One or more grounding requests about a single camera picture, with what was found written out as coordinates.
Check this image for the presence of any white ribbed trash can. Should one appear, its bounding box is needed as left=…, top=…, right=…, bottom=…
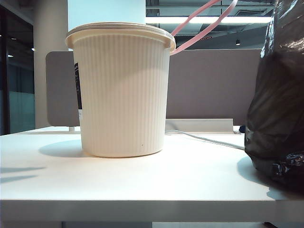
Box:
left=65, top=21, right=177, bottom=158

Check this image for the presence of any brown partition panel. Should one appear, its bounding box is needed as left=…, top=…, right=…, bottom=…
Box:
left=166, top=48, right=265, bottom=120

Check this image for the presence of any grey cable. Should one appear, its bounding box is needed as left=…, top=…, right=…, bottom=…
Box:
left=165, top=129, right=247, bottom=151

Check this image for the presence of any white round column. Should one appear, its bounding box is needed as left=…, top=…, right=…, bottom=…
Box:
left=32, top=0, right=76, bottom=129

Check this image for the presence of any grey rounded desk divider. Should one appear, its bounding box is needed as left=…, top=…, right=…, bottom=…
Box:
left=45, top=50, right=81, bottom=127

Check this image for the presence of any dark product label sticker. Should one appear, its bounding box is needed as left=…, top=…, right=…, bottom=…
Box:
left=74, top=62, right=84, bottom=120

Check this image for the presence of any black garbage bag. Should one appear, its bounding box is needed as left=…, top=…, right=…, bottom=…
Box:
left=244, top=0, right=304, bottom=193

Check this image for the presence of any long ceiling light strip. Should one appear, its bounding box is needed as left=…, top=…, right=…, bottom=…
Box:
left=145, top=16, right=274, bottom=24

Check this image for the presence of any ceiling air vent grille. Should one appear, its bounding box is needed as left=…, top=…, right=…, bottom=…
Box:
left=237, top=9, right=266, bottom=17

